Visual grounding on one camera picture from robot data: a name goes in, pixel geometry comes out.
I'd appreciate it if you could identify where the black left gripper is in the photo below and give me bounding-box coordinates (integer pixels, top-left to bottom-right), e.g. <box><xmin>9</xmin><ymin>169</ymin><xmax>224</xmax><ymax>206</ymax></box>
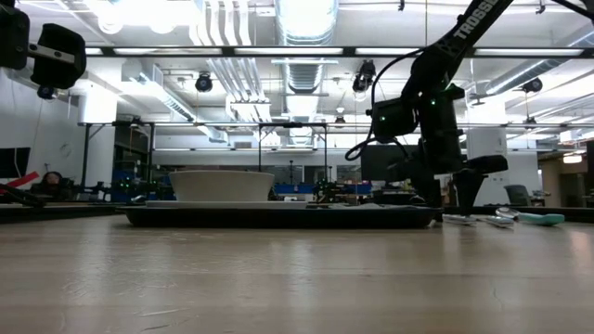
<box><xmin>0</xmin><ymin>4</ymin><xmax>87</xmax><ymax>100</ymax></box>

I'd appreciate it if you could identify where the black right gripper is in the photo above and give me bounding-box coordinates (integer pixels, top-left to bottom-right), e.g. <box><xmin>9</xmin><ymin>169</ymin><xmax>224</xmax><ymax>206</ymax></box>
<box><xmin>403</xmin><ymin>85</ymin><xmax>510</xmax><ymax>217</ymax></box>

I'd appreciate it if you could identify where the silver fork pale handle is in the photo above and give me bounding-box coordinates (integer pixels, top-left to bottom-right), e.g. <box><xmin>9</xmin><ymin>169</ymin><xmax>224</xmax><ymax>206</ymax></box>
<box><xmin>440</xmin><ymin>212</ymin><xmax>480</xmax><ymax>227</ymax></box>

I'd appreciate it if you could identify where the grey cloth napkin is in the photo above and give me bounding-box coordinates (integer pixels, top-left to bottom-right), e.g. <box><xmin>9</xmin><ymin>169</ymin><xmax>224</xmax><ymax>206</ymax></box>
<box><xmin>319</xmin><ymin>201</ymin><xmax>433</xmax><ymax>212</ymax></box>

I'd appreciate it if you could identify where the silver spoon teal handle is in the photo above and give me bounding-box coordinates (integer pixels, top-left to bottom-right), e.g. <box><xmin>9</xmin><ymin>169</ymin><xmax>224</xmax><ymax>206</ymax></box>
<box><xmin>494</xmin><ymin>206</ymin><xmax>566</xmax><ymax>228</ymax></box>

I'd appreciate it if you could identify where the off-white bowl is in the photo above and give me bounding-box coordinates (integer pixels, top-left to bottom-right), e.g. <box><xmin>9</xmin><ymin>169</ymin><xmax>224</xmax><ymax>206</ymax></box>
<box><xmin>167</xmin><ymin>169</ymin><xmax>277</xmax><ymax>203</ymax></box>

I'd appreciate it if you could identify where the black plastic serving tray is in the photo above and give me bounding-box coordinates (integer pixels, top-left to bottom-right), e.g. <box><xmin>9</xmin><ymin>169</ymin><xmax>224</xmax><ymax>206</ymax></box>
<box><xmin>122</xmin><ymin>203</ymin><xmax>441</xmax><ymax>230</ymax></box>

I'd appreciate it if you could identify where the grey background office chair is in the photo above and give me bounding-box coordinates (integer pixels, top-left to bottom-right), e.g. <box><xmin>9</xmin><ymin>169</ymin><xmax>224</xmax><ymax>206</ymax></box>
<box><xmin>503</xmin><ymin>184</ymin><xmax>533</xmax><ymax>208</ymax></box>

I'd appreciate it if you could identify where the black background monitor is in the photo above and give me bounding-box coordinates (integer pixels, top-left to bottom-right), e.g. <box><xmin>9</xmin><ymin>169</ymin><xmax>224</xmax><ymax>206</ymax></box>
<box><xmin>360</xmin><ymin>144</ymin><xmax>420</xmax><ymax>184</ymax></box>

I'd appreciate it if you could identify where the red slanted bar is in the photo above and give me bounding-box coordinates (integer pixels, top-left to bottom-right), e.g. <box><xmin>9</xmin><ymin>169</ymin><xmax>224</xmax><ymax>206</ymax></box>
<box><xmin>0</xmin><ymin>171</ymin><xmax>42</xmax><ymax>194</ymax></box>

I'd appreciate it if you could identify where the black overhead light bar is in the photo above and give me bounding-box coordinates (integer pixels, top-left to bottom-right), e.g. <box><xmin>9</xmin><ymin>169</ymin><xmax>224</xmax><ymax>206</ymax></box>
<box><xmin>84</xmin><ymin>45</ymin><xmax>594</xmax><ymax>59</ymax></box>

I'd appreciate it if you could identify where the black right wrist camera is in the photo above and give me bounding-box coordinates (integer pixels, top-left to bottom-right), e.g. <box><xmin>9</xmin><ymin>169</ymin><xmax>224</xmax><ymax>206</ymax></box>
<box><xmin>369</xmin><ymin>96</ymin><xmax>420</xmax><ymax>141</ymax></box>

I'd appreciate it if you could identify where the black background rig frame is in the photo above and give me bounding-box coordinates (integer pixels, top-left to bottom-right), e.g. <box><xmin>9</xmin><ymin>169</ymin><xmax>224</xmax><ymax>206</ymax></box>
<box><xmin>79</xmin><ymin>120</ymin><xmax>157</xmax><ymax>187</ymax></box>

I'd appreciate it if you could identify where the black aluminium table frame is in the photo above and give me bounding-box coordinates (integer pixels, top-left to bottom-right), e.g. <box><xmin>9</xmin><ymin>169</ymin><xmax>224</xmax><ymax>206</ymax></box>
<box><xmin>0</xmin><ymin>183</ymin><xmax>594</xmax><ymax>225</ymax></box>

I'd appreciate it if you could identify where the black wall screen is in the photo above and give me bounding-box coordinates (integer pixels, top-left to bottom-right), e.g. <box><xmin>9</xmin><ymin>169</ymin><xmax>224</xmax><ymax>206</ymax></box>
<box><xmin>0</xmin><ymin>147</ymin><xmax>32</xmax><ymax>180</ymax></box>

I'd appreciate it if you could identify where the black hanging ceiling camera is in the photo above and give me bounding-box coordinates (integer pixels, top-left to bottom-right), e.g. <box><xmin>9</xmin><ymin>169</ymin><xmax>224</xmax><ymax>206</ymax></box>
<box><xmin>351</xmin><ymin>58</ymin><xmax>378</xmax><ymax>94</ymax></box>
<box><xmin>522</xmin><ymin>76</ymin><xmax>545</xmax><ymax>95</ymax></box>
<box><xmin>194</xmin><ymin>71</ymin><xmax>214</xmax><ymax>94</ymax></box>

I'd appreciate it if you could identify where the silver ceiling air duct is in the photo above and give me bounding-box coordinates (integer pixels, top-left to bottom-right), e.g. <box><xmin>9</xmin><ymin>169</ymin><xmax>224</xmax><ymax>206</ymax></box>
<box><xmin>272</xmin><ymin>0</ymin><xmax>341</xmax><ymax>146</ymax></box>

